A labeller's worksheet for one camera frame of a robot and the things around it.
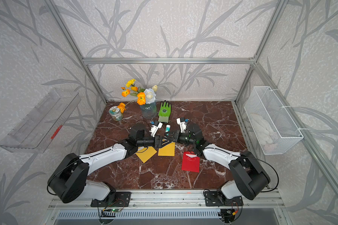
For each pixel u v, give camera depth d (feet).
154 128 2.47
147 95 2.53
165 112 3.67
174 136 2.33
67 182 1.38
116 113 3.38
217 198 2.36
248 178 1.41
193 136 2.11
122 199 2.39
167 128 2.58
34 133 2.12
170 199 2.47
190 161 2.86
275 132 1.96
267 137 2.45
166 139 2.47
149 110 3.35
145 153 2.40
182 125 2.51
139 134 2.15
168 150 2.99
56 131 2.10
